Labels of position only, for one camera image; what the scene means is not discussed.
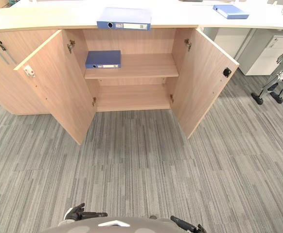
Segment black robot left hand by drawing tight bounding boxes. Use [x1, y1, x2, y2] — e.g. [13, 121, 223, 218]
[64, 203, 108, 222]

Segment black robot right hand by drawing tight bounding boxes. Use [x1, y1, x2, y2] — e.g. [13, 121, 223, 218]
[170, 215, 207, 233]

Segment wooden door with white latch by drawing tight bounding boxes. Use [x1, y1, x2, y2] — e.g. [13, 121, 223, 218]
[13, 29, 97, 146]

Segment wooden door with black lock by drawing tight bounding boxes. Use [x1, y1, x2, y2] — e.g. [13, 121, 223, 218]
[171, 27, 240, 140]

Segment white door latch plate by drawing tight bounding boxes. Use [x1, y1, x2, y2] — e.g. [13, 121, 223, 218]
[23, 65, 36, 78]

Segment wooden office cabinet body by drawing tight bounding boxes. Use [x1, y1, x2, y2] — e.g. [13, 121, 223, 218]
[0, 25, 200, 116]

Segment dark blue box folder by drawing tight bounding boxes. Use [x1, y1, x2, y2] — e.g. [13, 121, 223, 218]
[85, 50, 122, 69]

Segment wooden cabinet shelf board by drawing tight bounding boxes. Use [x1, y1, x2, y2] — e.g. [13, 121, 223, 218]
[84, 53, 180, 80]

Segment large blue lever-arch folder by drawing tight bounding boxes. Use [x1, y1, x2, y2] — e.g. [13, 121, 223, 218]
[96, 7, 153, 32]

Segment light blue flat folder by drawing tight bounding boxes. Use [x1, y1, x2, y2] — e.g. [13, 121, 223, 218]
[212, 4, 250, 20]

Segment grey robot torso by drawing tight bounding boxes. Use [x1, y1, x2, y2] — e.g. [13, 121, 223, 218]
[41, 217, 184, 233]

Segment white desk side panel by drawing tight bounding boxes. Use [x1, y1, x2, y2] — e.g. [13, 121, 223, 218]
[201, 27, 257, 62]

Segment white drawer pedestal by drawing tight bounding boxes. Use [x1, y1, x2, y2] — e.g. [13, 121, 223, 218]
[237, 34, 283, 76]

